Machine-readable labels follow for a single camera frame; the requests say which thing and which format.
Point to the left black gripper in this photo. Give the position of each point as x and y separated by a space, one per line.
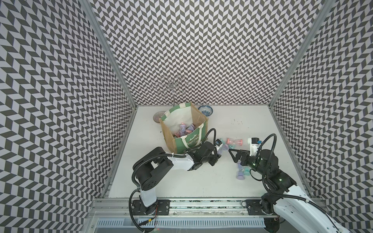
215 158

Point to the brown green canvas bag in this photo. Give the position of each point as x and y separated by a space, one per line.
195 121

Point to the blue white ceramic bowl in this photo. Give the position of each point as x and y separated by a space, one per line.
206 110

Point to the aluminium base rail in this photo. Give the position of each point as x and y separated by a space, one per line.
178 207

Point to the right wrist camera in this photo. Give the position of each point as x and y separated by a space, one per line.
254 144

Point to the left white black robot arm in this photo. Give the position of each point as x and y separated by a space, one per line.
153 167

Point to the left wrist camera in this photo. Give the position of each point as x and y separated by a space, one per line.
218 143

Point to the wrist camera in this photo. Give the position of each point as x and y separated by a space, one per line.
254 144
218 143

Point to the silver wire tree stand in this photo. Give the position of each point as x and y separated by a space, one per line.
172 86

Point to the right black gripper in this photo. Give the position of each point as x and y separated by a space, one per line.
245 153

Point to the pink hourglass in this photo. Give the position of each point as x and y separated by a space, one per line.
236 142

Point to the pink glass bowl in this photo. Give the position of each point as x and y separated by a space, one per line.
157 116

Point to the purple hourglass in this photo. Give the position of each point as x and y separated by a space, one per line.
240 172
223 148
183 130

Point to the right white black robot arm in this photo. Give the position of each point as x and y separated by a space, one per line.
285 197

